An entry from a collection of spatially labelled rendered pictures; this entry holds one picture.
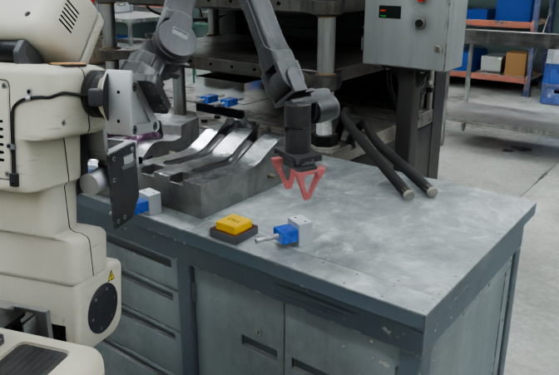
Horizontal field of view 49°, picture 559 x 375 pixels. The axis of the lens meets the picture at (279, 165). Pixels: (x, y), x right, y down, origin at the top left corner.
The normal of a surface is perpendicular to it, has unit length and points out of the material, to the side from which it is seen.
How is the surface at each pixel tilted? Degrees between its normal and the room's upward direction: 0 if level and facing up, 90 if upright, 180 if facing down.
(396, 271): 0
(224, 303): 90
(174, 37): 55
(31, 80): 82
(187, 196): 90
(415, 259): 0
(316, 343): 90
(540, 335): 0
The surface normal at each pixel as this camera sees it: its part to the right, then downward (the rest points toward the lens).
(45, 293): -0.31, 0.16
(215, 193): 0.79, 0.19
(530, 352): 0.00, -0.95
